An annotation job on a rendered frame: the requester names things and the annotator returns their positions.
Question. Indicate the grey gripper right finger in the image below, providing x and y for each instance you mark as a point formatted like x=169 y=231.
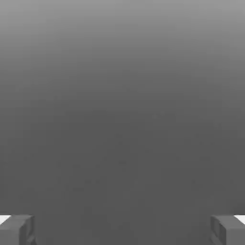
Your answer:
x=229 y=229

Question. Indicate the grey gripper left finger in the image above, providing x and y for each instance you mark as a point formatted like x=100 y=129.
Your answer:
x=15 y=229

